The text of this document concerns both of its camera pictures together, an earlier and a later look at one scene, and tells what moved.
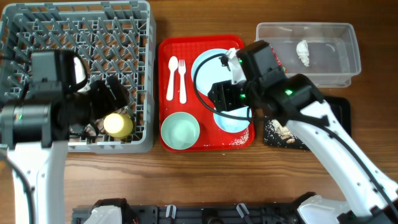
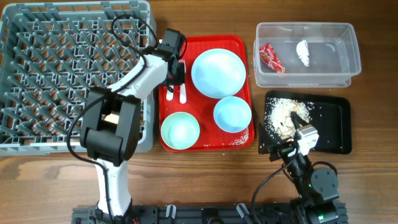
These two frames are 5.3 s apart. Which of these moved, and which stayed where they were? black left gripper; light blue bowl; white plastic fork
Moved: black left gripper
Stayed: light blue bowl; white plastic fork
